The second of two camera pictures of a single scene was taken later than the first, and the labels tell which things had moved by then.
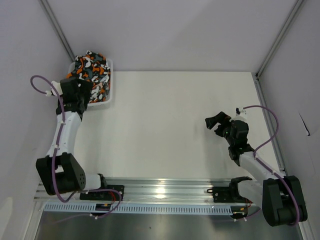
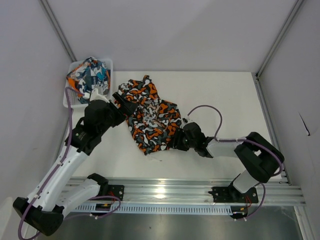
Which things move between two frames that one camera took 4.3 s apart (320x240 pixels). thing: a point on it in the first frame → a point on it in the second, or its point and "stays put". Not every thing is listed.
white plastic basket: x=108 y=101 stays put
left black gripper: x=85 y=93 → x=122 y=107
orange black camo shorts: x=93 y=66 → x=153 y=121
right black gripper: x=223 y=125 → x=179 y=138
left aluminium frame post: x=49 y=14 stays put
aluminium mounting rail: x=146 y=189 stays put
